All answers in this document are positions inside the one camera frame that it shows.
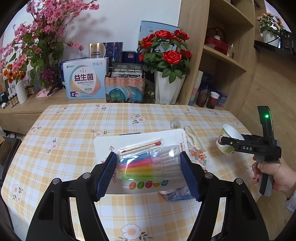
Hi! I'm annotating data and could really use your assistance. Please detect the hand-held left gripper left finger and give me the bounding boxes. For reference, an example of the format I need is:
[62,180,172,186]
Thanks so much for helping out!
[28,152,118,241]

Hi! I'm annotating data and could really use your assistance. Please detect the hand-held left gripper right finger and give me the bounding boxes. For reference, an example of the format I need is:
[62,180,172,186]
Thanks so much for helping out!
[179,152,263,241]

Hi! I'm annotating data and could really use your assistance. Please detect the floral paper cup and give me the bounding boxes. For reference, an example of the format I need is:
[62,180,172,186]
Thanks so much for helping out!
[216,124,245,156]

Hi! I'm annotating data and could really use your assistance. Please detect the clear blue plastic bag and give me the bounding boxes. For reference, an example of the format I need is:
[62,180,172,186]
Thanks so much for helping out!
[158,185,197,202]

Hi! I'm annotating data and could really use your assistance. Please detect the floral clear wrapper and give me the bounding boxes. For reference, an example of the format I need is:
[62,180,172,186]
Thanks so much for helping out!
[187,147,208,173]

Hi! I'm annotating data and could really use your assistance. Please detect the marker pen blister pack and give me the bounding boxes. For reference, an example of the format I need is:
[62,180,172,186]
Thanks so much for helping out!
[94,129,193,195]

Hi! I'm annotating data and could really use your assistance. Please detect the person's right hand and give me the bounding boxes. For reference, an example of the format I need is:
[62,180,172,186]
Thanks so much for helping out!
[252,156,290,198]

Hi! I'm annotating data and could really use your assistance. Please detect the clear plastic wrapper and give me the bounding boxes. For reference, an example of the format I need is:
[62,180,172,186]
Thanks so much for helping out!
[183,125,204,151]

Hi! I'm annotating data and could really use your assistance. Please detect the small blue carton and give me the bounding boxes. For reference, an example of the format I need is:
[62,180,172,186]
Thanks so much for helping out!
[216,91,228,108]

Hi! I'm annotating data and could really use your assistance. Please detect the red white paper cup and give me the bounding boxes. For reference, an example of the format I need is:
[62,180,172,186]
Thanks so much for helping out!
[209,91,220,107]

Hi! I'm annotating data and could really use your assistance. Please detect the brown plastic cup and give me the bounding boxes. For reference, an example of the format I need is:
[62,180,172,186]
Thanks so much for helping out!
[196,89,208,107]

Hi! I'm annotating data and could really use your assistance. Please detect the crumpled clear wrapper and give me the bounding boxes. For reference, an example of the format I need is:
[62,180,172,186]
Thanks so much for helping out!
[170,117,185,129]

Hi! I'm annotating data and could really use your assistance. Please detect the stack of pastel cups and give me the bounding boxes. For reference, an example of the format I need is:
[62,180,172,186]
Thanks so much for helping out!
[188,70,204,106]

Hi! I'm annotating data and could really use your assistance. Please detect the dark blue shelf box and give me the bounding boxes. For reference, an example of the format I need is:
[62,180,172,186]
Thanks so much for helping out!
[201,73,214,92]

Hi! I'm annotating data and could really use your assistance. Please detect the white faceted flower pot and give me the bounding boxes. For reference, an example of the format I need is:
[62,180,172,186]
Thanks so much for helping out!
[154,70,187,105]

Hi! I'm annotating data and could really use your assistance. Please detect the pink teal storage box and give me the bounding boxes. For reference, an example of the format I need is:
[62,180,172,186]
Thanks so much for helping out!
[105,74,146,104]

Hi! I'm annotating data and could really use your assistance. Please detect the large light blue box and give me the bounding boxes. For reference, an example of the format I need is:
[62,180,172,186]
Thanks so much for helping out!
[63,57,110,100]

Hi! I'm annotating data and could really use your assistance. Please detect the red basket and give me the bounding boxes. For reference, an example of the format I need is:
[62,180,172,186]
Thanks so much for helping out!
[205,27,228,55]

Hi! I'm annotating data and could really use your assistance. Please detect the small black tripod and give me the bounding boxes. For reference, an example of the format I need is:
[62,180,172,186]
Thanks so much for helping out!
[46,81,64,95]

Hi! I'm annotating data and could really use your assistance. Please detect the potted pink rose plant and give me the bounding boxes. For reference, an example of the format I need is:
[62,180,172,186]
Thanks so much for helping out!
[257,12,284,48]

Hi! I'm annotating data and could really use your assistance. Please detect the wooden sideboard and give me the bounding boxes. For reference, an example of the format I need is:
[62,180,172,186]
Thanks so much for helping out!
[0,89,109,135]

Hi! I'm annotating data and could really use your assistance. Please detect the black case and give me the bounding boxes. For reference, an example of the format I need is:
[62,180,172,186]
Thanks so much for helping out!
[0,137,21,181]

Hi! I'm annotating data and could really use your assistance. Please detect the pink cloth bow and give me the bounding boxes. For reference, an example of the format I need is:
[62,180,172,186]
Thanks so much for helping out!
[36,89,56,98]

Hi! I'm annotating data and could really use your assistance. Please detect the red rose plant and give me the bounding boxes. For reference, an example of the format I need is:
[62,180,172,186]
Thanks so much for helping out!
[137,30,193,84]

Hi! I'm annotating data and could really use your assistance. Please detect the black packets carton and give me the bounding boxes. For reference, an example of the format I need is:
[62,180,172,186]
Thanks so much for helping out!
[111,62,144,78]

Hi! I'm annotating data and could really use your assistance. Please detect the blue white carton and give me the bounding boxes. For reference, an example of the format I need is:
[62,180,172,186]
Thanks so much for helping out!
[58,61,66,86]

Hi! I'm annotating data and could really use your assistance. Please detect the wooden shelf unit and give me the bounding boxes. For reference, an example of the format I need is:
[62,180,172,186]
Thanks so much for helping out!
[178,0,257,109]

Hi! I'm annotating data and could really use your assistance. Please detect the purple artificial flowers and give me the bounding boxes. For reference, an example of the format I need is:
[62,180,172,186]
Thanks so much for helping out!
[40,68,57,85]

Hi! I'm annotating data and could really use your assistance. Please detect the white ribbed vase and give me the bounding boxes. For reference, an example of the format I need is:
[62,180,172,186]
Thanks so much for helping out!
[14,80,29,104]

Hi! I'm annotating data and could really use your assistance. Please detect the row of small brown bottles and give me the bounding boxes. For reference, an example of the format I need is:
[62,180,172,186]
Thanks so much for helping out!
[0,85,35,108]

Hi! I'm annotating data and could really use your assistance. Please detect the dark blue patterned box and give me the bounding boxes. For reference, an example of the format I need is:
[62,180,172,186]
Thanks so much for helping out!
[103,42,123,67]

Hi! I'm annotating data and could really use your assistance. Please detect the silver gold box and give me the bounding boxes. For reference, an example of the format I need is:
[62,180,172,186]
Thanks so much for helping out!
[89,42,107,59]

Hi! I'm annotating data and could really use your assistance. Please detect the orange artificial flowers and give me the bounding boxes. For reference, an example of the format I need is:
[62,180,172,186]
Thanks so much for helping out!
[2,64,27,84]

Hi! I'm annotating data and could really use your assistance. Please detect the tall light blue box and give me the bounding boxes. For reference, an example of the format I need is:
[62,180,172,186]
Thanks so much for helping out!
[139,20,181,47]

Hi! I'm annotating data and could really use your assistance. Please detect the pink blossom bouquet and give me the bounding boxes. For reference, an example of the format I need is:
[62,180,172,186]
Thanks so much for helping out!
[0,0,99,80]

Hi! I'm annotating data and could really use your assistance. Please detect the black wall shelf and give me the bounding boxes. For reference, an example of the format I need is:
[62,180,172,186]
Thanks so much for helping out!
[254,30,296,55]

